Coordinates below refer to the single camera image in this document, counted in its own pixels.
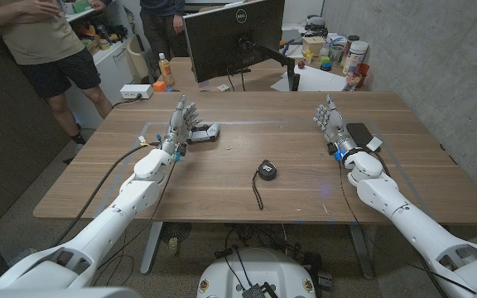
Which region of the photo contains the white power strip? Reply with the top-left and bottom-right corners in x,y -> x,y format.
119,84 -> 154,100

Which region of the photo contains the orange juice bottle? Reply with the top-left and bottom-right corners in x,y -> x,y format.
157,52 -> 176,88

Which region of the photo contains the black Dell monitor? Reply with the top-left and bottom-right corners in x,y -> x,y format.
182,0 -> 287,84

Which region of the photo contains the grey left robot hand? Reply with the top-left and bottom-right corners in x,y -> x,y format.
161,94 -> 203,156

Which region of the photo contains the clear plastic cup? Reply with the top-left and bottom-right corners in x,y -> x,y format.
330,44 -> 345,66

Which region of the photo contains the black tape measure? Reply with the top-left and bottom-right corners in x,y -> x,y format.
251,159 -> 278,211

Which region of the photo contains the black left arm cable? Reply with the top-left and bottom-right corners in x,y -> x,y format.
51,142 -> 157,248

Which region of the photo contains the wooden back desk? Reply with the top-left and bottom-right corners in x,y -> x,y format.
167,56 -> 374,93

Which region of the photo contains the white cabinet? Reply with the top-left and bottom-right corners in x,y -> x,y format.
62,0 -> 151,129

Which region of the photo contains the red cup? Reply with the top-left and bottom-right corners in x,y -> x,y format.
354,62 -> 371,89

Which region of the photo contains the white paper sheet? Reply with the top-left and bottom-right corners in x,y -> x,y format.
270,64 -> 348,93

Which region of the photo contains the person in beige shirt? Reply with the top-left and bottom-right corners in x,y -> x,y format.
0,0 -> 113,165

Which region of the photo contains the small cardboard box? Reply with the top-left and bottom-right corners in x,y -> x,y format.
301,36 -> 326,57

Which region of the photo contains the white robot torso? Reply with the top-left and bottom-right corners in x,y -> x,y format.
195,247 -> 317,298

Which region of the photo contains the white game controller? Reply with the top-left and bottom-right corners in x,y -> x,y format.
185,122 -> 220,145

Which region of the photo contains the person in dark clothes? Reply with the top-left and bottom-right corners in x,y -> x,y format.
139,0 -> 190,79

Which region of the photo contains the white cylindrical canister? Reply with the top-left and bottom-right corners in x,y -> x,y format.
342,40 -> 370,76

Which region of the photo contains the black smartphone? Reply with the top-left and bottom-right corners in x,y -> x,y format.
345,122 -> 375,147

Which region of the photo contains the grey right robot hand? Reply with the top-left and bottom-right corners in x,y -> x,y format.
312,94 -> 358,157

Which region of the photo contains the black-lidded canister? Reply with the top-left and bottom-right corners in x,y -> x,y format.
341,34 -> 360,67

